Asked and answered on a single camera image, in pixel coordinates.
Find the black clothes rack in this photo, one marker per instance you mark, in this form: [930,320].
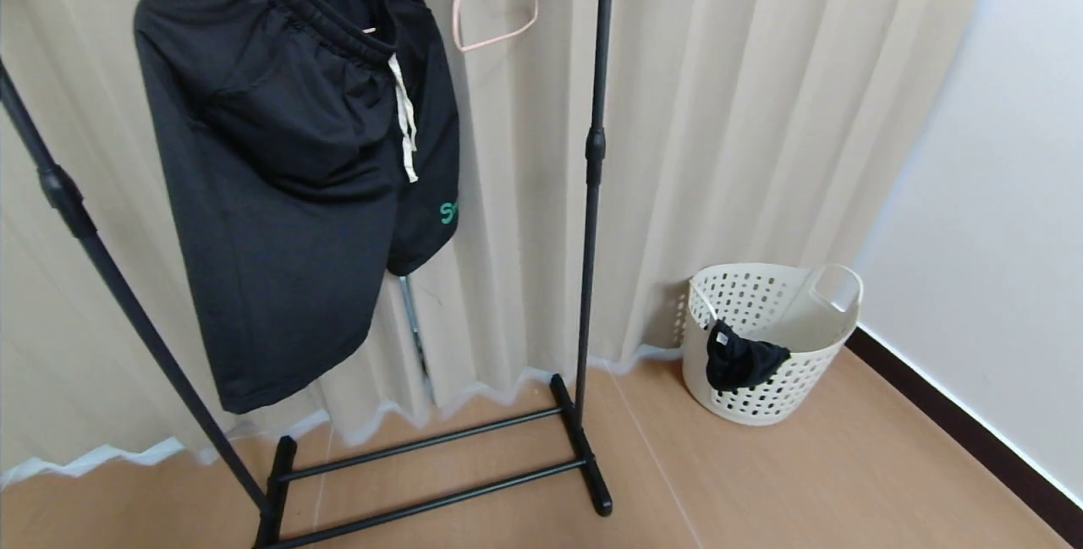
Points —
[592,151]

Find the white laundry basket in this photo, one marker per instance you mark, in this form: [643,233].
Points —
[787,295]

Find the black garment with white label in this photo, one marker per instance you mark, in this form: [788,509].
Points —
[740,363]

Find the beige curtain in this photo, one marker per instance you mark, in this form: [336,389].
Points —
[761,109]

